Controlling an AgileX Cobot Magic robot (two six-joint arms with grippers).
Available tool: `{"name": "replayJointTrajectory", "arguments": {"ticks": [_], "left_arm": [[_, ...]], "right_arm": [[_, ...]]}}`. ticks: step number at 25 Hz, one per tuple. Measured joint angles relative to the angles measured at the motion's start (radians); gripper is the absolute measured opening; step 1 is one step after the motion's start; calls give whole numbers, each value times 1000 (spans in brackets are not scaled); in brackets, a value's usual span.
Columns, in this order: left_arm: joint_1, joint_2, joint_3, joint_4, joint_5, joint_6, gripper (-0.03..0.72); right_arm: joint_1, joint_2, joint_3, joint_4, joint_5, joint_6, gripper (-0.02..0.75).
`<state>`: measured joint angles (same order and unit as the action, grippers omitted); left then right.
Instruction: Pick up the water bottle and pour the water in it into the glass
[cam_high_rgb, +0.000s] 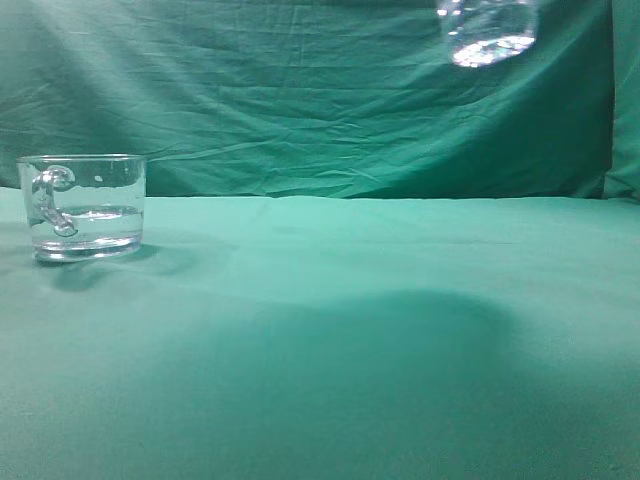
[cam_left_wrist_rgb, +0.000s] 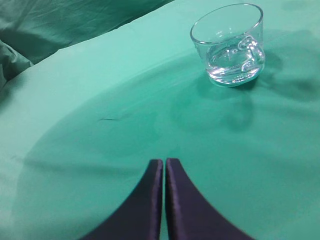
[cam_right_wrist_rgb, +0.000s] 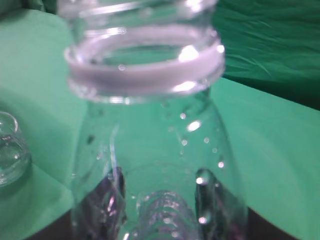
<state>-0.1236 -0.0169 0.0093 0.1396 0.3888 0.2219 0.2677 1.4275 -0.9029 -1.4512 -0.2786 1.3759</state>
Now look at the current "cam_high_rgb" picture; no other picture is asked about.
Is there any clear plastic water bottle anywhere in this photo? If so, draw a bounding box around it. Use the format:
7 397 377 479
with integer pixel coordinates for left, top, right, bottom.
436 0 538 68

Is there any green table cloth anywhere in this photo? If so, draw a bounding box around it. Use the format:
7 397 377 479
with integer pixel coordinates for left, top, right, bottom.
1 189 639 479

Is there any green backdrop cloth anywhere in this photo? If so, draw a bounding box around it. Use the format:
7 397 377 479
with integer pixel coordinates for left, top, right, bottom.
1 1 639 199

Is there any clear glass mug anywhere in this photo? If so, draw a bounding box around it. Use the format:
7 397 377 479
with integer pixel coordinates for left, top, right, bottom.
17 154 146 263

